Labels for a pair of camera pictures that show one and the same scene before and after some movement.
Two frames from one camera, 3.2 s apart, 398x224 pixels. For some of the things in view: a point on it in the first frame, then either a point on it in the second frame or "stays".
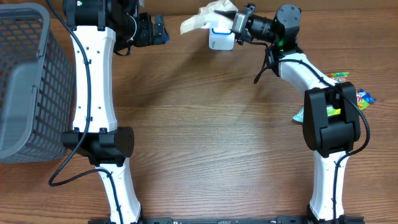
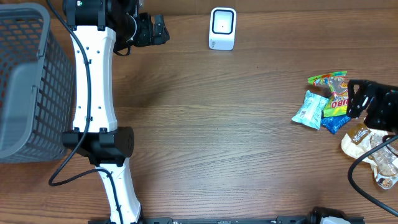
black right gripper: x=249 y=7 -> x=383 y=96
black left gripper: x=148 y=37 stays
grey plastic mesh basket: x=37 y=89 stays
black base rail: x=232 y=220 stays
